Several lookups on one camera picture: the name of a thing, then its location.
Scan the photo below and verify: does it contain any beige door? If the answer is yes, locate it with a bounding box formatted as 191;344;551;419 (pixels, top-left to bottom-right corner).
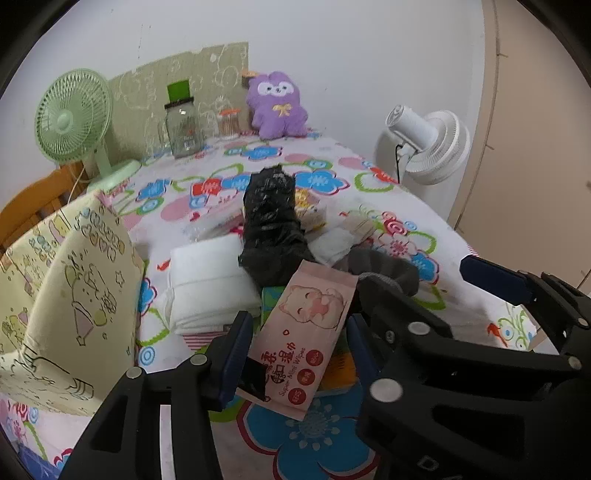
454;1;590;293

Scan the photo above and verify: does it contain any wooden headboard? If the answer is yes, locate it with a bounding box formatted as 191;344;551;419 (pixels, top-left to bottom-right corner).
0;162;88;254

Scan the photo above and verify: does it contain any glass jar with green lid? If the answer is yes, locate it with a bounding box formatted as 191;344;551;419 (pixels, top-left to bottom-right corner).
164;80;204;158

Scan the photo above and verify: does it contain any small white tissue pack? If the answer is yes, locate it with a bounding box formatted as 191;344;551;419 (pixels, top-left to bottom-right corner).
308;227;356;266

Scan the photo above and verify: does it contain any clear plastic packet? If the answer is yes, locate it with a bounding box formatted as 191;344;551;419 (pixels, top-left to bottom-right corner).
184;207;243;242

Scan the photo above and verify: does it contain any yellow snack packet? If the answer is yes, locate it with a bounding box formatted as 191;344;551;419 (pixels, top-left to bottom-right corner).
294;187;327;233

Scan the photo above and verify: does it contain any purple plush toy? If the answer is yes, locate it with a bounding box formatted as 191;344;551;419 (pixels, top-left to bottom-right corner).
246;71;308;140

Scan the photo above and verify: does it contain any pink wet wipes pack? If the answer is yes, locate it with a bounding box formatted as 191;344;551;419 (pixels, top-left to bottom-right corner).
238;261;358;421

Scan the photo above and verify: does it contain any white towel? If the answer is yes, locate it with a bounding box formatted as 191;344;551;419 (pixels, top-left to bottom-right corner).
158;233;262;335

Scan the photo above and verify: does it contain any small orange lid jar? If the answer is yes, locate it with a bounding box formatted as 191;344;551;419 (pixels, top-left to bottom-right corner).
217;109;240;140

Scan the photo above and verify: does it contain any black plastic bag bundle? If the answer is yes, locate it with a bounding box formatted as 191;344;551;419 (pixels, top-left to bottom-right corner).
238;165;315;290

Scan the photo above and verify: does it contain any floral tablecloth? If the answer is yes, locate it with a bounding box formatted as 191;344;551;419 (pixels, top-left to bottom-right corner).
1;133;536;479

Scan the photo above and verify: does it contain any white standing fan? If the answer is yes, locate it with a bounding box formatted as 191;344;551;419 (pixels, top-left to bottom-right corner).
375;104;471;186

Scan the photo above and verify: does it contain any yellow cartoon fabric storage box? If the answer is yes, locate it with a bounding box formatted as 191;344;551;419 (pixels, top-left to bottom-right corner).
1;191;144;416

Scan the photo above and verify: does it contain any dark grey drawstring pouch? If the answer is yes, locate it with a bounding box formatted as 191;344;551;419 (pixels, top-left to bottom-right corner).
334;246;420;297

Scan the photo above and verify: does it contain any green cartoon cardboard panel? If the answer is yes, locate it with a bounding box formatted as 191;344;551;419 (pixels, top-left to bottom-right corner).
105;42;249;164

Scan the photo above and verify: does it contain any green desk fan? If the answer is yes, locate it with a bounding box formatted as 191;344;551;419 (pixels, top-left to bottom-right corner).
34;68;141;192

